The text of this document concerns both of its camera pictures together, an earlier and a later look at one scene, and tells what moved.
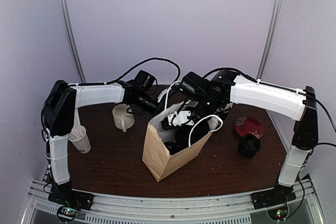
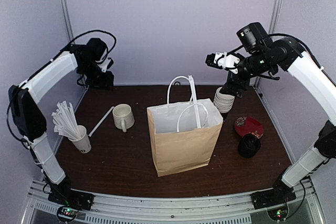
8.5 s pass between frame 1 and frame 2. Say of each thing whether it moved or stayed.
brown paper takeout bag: moved
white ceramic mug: stayed
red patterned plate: stayed
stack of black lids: stayed
